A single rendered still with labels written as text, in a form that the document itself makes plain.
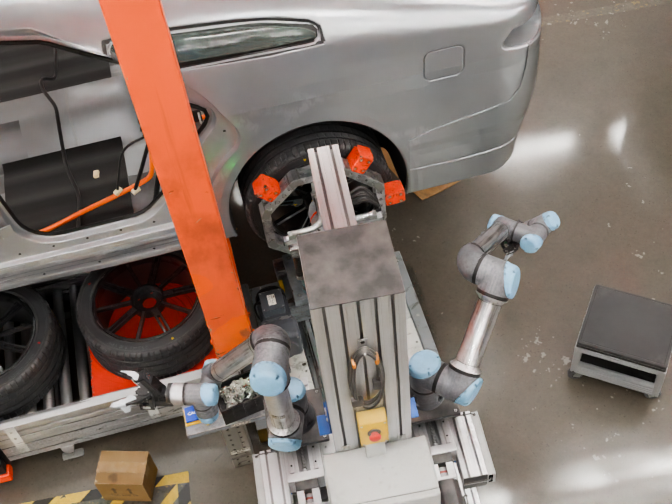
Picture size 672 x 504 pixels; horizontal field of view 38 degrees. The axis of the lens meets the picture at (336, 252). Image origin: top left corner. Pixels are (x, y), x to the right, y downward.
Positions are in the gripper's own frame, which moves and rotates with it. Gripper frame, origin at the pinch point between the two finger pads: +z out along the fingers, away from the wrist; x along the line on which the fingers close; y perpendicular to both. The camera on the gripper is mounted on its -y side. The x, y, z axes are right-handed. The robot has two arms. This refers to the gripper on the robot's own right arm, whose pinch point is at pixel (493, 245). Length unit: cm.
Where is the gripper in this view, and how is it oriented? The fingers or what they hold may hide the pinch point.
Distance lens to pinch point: 408.5
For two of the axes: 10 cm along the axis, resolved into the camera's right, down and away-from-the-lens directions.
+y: -4.7, 6.2, -6.3
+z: -5.7, 3.2, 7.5
